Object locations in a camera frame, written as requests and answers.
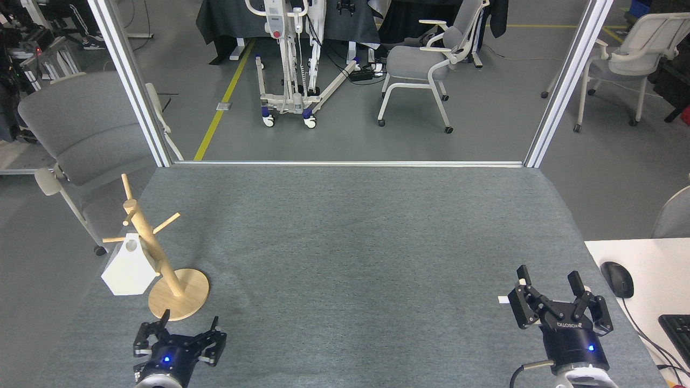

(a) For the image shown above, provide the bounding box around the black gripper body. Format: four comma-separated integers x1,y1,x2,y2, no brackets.
541,310,607,372
133,337,200,386

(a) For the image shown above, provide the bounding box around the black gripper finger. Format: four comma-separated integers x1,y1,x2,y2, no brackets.
508,265,553,329
133,309,172,357
567,271,613,336
189,316,227,368

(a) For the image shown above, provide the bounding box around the white hexagonal cup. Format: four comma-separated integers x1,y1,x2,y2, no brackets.
101,232,161,296

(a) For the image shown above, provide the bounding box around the wooden cup rack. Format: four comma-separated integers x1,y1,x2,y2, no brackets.
102,173,210,322

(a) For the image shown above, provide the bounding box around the dark equipment rack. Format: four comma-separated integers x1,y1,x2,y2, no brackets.
0,0,81,92

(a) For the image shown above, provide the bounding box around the black computer mouse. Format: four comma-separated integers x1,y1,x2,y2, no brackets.
600,261,634,299

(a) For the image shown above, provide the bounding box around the white desk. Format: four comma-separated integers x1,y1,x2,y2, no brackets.
585,238,690,388

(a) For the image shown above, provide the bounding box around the black keyboard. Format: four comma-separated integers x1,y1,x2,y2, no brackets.
658,314,690,370

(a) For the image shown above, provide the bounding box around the grey rounded chair back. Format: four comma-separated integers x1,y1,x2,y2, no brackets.
651,186,690,239

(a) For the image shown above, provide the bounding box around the black power strip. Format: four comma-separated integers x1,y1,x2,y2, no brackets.
348,65,386,82

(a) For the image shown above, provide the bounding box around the black table cloth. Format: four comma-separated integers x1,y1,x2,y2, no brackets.
195,0,381,65

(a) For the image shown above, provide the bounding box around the white wheeled stand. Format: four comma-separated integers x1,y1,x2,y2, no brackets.
245,0,359,129

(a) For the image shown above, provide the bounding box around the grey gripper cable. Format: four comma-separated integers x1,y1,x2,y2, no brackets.
509,360,556,388

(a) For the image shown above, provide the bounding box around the black mouse cable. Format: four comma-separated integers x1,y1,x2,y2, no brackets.
620,296,690,373

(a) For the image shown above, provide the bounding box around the silver table edge rail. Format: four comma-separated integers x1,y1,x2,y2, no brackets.
172,160,525,168

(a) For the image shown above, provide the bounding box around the grey chair with beige frame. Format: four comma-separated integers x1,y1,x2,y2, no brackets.
17,71,184,257

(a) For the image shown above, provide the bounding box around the silver frame post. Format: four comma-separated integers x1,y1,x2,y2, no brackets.
524,0,615,169
86,0,173,168

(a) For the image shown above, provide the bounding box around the grey office chair white frame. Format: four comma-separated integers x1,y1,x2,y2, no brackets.
541,12,690,134
377,0,486,134

